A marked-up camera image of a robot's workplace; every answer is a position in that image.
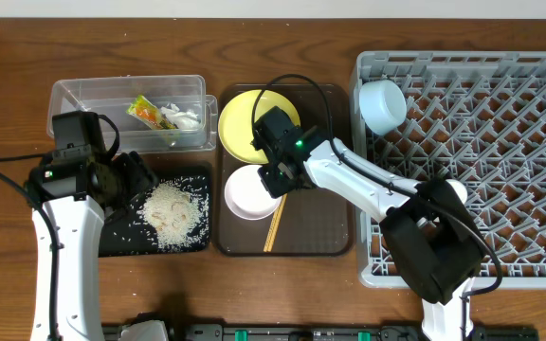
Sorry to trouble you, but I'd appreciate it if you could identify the wooden chopstick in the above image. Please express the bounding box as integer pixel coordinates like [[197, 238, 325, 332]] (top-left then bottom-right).
[[266, 206, 288, 253], [263, 206, 284, 253]]

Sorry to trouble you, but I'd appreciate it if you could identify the white bowl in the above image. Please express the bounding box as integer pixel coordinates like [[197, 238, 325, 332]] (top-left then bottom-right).
[[224, 165, 282, 221]]

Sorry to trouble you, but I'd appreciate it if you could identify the yellow plate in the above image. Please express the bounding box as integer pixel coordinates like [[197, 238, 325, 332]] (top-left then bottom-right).
[[218, 90, 300, 164]]

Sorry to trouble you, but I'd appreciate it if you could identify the pile of rice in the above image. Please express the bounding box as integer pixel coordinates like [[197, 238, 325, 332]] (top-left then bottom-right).
[[137, 175, 210, 253]]

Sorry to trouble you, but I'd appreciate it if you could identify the green orange snack wrapper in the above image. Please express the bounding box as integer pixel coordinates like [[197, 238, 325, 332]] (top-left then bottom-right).
[[126, 95, 176, 130]]

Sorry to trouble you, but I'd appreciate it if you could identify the white tissue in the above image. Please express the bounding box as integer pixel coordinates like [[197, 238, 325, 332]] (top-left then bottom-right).
[[159, 103, 201, 130]]

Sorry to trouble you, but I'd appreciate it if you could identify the light blue bowl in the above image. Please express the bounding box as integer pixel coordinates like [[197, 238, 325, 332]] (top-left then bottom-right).
[[358, 80, 408, 135]]

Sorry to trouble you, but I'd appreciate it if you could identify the white cup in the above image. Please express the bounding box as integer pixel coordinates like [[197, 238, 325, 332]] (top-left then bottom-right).
[[446, 179, 468, 204]]

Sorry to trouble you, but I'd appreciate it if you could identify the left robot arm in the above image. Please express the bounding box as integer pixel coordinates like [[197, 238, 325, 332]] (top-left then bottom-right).
[[25, 111, 158, 340]]

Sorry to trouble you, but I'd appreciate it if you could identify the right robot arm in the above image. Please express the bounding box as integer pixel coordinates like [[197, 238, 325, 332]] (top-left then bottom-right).
[[249, 106, 487, 340]]

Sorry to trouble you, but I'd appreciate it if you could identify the grey dishwasher rack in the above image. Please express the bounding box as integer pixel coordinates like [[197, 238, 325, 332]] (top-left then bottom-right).
[[350, 51, 546, 290]]

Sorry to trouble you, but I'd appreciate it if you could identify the black plastic tray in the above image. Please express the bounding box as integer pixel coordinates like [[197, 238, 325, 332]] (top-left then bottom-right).
[[99, 166, 211, 257]]

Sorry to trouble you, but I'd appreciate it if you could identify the brown serving tray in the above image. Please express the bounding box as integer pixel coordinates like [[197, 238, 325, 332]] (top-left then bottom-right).
[[213, 83, 355, 257]]

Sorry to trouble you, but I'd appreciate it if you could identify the clear plastic bin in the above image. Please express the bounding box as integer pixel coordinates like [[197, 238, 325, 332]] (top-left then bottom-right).
[[46, 75, 218, 153]]

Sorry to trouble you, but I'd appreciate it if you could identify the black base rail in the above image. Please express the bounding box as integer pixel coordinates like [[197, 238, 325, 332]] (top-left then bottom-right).
[[101, 322, 539, 341]]

